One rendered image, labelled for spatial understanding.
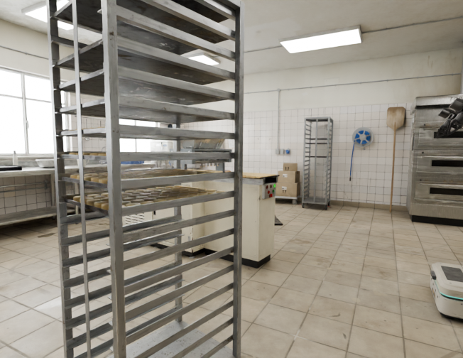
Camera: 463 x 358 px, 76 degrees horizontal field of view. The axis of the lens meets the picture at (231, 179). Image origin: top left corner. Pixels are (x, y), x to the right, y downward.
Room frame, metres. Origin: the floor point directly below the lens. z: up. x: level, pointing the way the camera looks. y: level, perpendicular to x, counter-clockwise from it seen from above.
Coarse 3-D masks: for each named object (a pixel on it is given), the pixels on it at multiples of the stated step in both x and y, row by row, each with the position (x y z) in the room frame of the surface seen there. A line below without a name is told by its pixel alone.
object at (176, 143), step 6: (174, 126) 1.66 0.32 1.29; (174, 144) 1.66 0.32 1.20; (174, 150) 1.66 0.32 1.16; (174, 162) 1.66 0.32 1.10; (174, 210) 1.67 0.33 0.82; (180, 210) 1.67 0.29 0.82; (180, 240) 1.67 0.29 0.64; (180, 252) 1.67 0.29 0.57; (180, 258) 1.67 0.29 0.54; (180, 282) 1.66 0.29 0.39; (180, 300) 1.66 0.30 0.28; (180, 318) 1.66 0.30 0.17
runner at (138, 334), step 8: (224, 288) 1.33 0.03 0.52; (208, 296) 1.25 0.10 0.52; (216, 296) 1.28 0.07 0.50; (192, 304) 1.18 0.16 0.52; (200, 304) 1.21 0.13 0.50; (176, 312) 1.11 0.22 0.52; (184, 312) 1.14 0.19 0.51; (160, 320) 1.05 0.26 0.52; (168, 320) 1.08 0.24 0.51; (144, 328) 1.00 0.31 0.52; (152, 328) 1.03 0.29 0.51; (128, 336) 0.95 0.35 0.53; (136, 336) 0.98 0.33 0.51; (128, 344) 0.95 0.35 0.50
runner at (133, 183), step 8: (168, 176) 1.09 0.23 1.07; (176, 176) 1.12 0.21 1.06; (184, 176) 1.15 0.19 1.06; (192, 176) 1.18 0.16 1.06; (200, 176) 1.21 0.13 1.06; (208, 176) 1.25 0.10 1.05; (216, 176) 1.28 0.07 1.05; (224, 176) 1.33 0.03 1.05; (232, 176) 1.37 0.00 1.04; (128, 184) 0.96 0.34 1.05; (136, 184) 0.99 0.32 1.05; (144, 184) 1.01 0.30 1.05; (152, 184) 1.04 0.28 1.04; (160, 184) 1.06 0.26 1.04; (168, 184) 1.09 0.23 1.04
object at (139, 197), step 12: (132, 192) 1.33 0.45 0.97; (144, 192) 1.35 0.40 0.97; (156, 192) 1.32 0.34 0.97; (168, 192) 1.35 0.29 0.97; (180, 192) 1.36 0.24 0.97; (192, 192) 1.33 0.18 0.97; (204, 192) 1.36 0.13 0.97; (216, 192) 1.34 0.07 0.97; (96, 204) 1.05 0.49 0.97; (108, 204) 1.03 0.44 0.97; (132, 204) 1.03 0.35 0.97
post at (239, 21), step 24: (240, 24) 1.36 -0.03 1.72; (240, 48) 1.36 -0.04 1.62; (240, 72) 1.36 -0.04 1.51; (240, 96) 1.36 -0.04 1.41; (240, 120) 1.36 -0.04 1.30; (240, 144) 1.36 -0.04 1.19; (240, 168) 1.36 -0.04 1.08; (240, 192) 1.36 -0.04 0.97; (240, 216) 1.37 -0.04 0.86; (240, 240) 1.37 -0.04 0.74; (240, 264) 1.37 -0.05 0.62; (240, 288) 1.37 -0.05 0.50; (240, 312) 1.37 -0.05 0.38; (240, 336) 1.37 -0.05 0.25
